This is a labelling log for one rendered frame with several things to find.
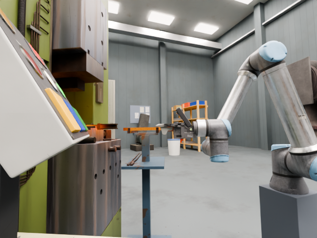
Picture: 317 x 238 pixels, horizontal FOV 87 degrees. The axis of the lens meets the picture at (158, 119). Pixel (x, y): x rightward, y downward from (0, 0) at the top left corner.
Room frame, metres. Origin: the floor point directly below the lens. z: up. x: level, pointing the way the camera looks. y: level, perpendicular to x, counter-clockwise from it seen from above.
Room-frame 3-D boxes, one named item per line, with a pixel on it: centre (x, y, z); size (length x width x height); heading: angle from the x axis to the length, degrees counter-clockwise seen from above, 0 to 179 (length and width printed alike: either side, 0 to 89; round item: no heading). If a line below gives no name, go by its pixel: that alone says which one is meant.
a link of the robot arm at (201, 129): (0.87, -0.22, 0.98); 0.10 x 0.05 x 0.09; 174
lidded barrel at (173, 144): (6.40, -0.58, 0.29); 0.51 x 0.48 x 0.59; 110
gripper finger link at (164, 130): (0.87, -0.03, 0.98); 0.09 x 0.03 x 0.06; 84
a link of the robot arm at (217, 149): (0.87, -0.31, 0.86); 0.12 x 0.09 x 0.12; 1
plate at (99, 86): (1.23, 0.44, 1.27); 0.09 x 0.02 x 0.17; 174
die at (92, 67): (0.92, 0.55, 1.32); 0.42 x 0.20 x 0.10; 84
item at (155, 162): (1.37, 0.11, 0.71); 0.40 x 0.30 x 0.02; 177
